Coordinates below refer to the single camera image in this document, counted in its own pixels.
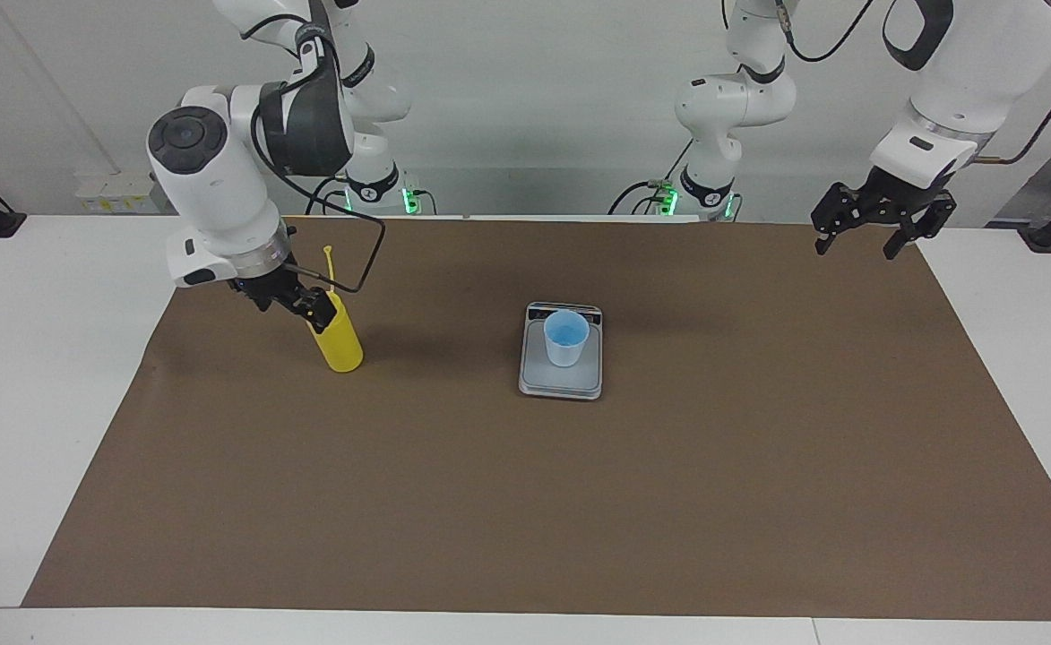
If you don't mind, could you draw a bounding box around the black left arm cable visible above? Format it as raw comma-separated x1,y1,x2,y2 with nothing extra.
771,0,1051,168

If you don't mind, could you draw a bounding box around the silver digital kitchen scale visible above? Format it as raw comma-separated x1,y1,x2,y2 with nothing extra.
518,302,604,401

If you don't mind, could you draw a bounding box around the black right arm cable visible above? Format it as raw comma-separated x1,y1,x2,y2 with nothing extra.
252,9,388,296

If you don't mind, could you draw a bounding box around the white wall outlet box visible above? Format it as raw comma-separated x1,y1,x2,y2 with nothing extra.
75,170,159,215

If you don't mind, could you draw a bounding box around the yellow squeeze seasoning bottle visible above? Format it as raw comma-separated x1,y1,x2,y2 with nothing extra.
304,245,365,374

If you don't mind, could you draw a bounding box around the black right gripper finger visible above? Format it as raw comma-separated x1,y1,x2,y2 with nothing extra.
294,286,339,335

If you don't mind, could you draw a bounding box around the black printed velcro strap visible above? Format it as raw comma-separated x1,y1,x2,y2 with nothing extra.
295,22,330,64

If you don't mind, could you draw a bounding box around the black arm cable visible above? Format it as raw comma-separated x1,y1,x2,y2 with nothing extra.
771,0,1051,168
252,9,388,296

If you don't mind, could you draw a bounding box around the light blue paper cup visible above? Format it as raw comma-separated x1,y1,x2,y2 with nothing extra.
543,309,591,368

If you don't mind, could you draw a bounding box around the brown table mat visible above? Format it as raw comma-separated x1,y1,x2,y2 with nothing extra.
22,215,1051,621

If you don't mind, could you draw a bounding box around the black base power cable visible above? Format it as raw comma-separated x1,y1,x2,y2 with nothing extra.
607,134,698,217
305,174,349,217

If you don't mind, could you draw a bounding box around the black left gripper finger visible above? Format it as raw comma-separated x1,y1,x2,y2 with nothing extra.
883,194,959,262
809,183,863,257

